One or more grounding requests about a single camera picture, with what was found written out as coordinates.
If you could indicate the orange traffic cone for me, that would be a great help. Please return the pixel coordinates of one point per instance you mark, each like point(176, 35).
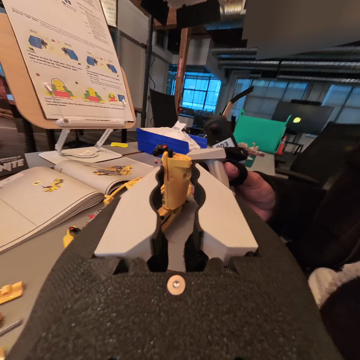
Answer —
point(282, 146)

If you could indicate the blue plastic bin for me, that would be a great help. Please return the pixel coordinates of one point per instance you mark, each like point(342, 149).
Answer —
point(163, 142)

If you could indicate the black monitor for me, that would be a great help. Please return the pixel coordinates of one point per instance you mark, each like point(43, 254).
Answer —
point(164, 109)

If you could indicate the black printed box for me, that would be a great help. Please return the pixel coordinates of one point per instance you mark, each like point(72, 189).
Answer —
point(11, 166)

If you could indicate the grey brick axle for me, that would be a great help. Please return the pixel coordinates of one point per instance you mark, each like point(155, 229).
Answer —
point(11, 327)

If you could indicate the yellow brick door assembly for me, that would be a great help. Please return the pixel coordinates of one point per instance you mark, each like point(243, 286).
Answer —
point(177, 185)

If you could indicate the yellow brick piece with holes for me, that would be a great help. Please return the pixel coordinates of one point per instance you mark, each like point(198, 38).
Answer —
point(11, 292)

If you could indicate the person's right hand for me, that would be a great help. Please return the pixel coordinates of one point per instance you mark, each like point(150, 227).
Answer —
point(258, 197)

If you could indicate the wooden post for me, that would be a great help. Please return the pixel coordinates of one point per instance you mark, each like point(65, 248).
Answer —
point(182, 70)

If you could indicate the black office chair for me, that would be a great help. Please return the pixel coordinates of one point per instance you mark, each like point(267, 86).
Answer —
point(337, 140)

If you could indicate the green folding crate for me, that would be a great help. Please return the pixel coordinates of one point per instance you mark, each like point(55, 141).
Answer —
point(258, 132)

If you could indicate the dark wall screen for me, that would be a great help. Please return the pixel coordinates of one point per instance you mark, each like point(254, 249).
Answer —
point(303, 118)

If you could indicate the white stand base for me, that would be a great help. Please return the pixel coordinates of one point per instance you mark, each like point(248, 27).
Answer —
point(84, 154)

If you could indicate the person's right forearm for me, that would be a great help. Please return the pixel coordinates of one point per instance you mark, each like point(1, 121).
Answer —
point(309, 213)

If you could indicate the crumpled white paper bags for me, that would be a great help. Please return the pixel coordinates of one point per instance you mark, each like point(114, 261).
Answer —
point(177, 132)

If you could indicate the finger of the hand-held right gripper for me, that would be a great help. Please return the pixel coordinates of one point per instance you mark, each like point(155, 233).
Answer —
point(211, 154)

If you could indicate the yellow sticky note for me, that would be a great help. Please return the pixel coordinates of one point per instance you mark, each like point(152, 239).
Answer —
point(119, 144)

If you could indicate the open instruction booklet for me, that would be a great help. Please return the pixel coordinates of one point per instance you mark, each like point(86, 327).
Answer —
point(50, 197)

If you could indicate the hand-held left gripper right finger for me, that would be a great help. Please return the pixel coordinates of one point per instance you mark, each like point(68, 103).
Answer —
point(225, 219)

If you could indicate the brown sherpa-lined jacket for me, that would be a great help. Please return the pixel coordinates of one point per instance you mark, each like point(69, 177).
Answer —
point(323, 278)

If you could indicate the instruction sheet on stand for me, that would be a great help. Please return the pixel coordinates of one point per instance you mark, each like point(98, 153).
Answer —
point(19, 92)

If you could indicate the yellow brick car model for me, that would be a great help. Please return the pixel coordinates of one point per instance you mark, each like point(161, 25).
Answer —
point(118, 191)

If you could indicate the scatter of small red bricks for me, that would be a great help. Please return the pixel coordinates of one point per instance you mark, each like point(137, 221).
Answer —
point(159, 162)

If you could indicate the blue-lit window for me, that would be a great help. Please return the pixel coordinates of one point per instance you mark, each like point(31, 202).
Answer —
point(201, 92)

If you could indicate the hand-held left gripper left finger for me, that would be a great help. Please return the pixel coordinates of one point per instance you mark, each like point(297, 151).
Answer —
point(129, 222)

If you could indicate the printed instruction sheet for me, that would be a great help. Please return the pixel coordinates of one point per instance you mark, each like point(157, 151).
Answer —
point(70, 62)

